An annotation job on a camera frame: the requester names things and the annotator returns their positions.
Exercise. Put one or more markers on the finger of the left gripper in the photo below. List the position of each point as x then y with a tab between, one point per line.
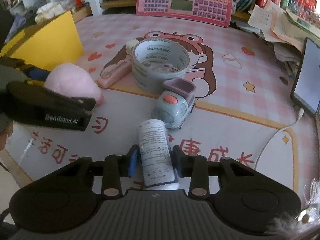
37	96
17	69

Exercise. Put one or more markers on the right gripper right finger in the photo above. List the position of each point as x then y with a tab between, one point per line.
194	167

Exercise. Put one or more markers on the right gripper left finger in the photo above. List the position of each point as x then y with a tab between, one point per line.
114	168

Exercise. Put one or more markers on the pink plush pig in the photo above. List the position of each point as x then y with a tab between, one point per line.
72	81

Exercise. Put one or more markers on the white glue bottle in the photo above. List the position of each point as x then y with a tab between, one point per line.
155	154

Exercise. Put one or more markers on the grey toy truck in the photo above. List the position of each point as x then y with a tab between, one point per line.
175	103

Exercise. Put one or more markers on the clear tape roll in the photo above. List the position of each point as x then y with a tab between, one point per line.
155	60

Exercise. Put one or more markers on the white charger cube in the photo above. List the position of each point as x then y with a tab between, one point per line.
130	45

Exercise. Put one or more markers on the yellow cardboard box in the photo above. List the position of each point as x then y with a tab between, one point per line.
47	45

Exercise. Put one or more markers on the pink printed tablecloth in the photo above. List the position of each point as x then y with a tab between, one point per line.
119	80

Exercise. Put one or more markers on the black smartphone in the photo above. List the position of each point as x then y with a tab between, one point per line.
305	92

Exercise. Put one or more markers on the pile of papers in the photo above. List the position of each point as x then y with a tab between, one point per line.
283	26

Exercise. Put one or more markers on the pink learning keyboard tablet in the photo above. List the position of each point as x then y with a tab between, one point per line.
216	12

